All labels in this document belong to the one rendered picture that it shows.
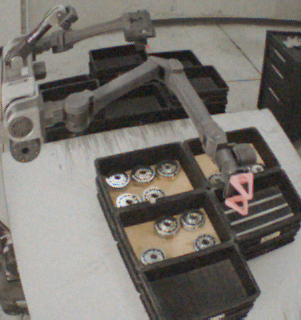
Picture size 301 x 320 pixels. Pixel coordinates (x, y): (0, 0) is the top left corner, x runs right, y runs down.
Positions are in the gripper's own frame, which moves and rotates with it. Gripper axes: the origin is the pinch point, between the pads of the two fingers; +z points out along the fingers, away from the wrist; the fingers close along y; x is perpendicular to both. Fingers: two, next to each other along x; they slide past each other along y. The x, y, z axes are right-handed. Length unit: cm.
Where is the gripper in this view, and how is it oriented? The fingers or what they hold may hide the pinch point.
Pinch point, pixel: (246, 204)
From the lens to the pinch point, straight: 136.3
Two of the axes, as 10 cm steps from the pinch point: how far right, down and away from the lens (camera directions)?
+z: 2.8, 6.7, -6.8
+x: -9.6, 1.6, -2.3
